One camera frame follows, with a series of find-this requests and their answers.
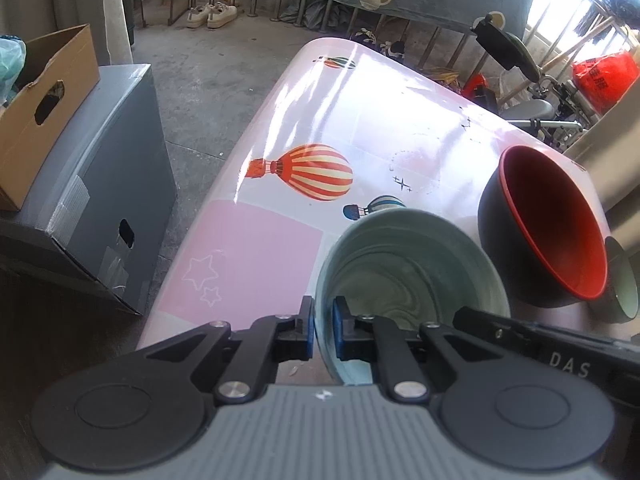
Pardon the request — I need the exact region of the small dark green bowl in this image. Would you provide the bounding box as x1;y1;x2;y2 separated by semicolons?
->
589;236;639;324

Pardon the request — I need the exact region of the grey-green ceramic bowl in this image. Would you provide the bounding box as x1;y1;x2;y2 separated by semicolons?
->
314;208;511;385

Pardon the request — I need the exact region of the black red lacquer bowl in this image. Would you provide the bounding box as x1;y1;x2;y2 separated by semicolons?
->
477;145;608;309

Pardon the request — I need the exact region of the grey storage box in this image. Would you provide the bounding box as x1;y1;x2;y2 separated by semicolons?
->
1;64;177;314

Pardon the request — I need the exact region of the red plastic bag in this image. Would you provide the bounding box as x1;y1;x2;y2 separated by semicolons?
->
572;51;639;115

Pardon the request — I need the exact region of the black bicycle saddle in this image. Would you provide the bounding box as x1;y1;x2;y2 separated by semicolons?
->
472;14;541;82

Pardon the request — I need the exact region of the brown cardboard box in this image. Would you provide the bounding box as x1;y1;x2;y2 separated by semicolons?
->
1;24;100;211

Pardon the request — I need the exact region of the white sneakers pair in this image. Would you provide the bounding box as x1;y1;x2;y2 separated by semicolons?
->
186;2;238;29

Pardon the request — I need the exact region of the teal plastic bag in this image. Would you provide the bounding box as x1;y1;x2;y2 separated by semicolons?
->
0;35;26;106

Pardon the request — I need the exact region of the beige curtain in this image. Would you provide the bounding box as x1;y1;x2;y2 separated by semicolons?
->
1;0;132;65

